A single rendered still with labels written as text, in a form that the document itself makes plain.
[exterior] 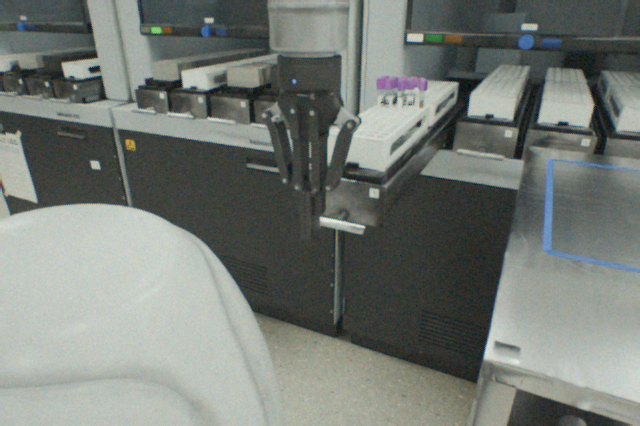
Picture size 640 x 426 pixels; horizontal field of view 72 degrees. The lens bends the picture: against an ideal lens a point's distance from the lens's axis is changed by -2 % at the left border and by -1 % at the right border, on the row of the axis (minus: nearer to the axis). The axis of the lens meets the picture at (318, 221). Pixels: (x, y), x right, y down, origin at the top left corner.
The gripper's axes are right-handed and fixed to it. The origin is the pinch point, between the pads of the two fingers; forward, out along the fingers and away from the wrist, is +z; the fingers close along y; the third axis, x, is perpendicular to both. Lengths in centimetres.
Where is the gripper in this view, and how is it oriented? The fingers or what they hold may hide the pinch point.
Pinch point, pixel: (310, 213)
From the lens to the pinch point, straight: 60.0
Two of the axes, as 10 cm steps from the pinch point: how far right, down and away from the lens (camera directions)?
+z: 0.0, 9.0, 4.4
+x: -4.4, 4.0, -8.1
